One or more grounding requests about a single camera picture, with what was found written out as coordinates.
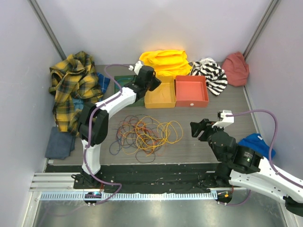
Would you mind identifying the tangled dark cables pile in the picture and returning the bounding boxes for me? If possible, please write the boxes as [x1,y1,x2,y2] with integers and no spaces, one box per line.
[109,115,164,164]

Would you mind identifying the blue cloth right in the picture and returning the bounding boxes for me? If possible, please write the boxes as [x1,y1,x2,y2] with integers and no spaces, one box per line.
[238,133,269,160]

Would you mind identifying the red plastic bin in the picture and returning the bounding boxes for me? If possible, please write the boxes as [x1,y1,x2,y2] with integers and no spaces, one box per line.
[176,76,209,108]

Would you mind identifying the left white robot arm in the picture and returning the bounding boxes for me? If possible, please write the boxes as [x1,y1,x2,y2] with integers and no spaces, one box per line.
[78,61,161,189]

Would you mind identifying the white slotted cable duct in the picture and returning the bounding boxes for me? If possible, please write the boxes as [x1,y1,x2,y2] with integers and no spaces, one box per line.
[40,191,217,201]

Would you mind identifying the yellow plaid shirt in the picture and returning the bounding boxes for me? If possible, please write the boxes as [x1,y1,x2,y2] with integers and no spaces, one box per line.
[49,51,104,136]

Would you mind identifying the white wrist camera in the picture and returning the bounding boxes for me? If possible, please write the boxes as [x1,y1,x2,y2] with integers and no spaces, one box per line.
[128,61,143,75]
[212,110,234,128]

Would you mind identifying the yellow cloth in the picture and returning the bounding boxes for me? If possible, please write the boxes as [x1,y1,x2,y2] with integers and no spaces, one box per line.
[139,50,192,79]

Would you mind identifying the black white striped cloth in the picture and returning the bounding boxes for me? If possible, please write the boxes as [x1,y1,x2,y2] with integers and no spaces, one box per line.
[190,58,228,96]

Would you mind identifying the green plastic bin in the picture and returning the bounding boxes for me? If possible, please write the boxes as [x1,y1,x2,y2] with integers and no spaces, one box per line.
[114,75,144,107]

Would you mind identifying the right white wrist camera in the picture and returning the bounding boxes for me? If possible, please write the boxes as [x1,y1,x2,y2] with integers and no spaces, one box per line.
[212,110,234,128]

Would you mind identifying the black base mat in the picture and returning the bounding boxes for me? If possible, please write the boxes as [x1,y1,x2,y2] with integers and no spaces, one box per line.
[46,163,231,194]

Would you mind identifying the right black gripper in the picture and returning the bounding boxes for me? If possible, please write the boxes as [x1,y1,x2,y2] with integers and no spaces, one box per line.
[189,118,226,162]

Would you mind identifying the pink red cloth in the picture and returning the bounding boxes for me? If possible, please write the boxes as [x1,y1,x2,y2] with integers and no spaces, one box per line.
[222,52,250,87]

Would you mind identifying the yellow plastic bin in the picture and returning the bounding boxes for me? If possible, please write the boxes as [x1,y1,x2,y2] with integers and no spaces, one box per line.
[144,76,176,109]

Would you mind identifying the blue checked cloth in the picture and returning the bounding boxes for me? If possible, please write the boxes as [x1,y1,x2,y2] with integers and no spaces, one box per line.
[97,72,110,94]

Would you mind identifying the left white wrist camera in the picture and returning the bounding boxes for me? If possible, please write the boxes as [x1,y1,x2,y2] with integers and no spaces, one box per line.
[128,61,143,75]

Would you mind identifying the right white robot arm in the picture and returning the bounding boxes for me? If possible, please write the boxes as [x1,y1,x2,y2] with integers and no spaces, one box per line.
[190,118,303,216]

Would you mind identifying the grey blue folded cloth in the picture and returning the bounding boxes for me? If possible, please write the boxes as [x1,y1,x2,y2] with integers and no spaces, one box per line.
[45,126,75,160]

